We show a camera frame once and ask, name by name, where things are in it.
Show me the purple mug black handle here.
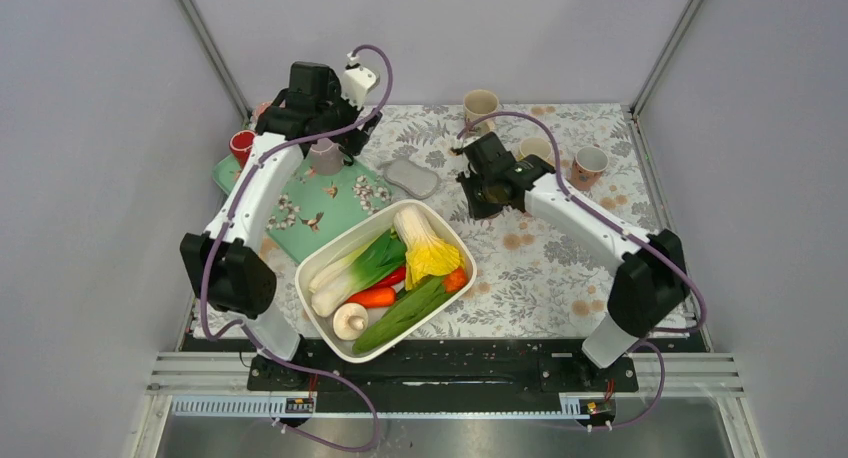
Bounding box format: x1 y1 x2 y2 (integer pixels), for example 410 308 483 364
307 138 353 176

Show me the yellow mug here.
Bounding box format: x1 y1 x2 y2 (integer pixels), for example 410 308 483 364
517 137 554 165

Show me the cream floral mug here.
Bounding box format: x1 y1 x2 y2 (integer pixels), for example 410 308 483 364
463 89 500 136

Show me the terracotta pink mug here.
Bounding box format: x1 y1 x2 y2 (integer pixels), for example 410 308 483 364
569 146 609 192

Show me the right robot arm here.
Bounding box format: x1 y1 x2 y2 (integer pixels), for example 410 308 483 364
456 132 690 390

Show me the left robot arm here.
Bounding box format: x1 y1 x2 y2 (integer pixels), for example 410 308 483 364
180 56 382 389

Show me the red mug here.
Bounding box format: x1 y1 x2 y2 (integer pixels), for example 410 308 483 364
229 129 256 168

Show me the grey sponge pad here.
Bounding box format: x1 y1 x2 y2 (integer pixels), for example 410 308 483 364
383 158 440 200

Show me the green floral tray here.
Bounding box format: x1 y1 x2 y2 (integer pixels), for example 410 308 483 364
211 151 393 265

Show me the napa cabbage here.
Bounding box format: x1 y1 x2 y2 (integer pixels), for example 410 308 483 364
393 205 463 291

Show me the floral tablecloth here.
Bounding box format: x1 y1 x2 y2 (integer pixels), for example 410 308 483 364
267 103 660 339

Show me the pink tall cup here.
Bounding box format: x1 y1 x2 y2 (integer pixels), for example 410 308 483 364
250 101 271 127

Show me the red chili pepper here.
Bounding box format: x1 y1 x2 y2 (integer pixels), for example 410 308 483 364
373 265 406 288

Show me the green cucumber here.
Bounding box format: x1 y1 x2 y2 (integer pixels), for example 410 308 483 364
352 275 455 354

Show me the bok choy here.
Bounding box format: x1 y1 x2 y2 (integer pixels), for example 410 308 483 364
309 230 407 317

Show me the orange carrot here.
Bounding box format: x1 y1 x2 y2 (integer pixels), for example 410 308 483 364
347 287 397 309

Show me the white mushroom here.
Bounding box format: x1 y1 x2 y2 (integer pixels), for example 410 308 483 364
332 303 369 341

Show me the white rectangular basin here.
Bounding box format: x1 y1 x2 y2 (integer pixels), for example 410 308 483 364
296 200 476 363

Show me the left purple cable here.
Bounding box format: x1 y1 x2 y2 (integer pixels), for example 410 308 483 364
198 44 395 454

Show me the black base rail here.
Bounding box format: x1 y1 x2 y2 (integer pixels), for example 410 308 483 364
246 335 641 395

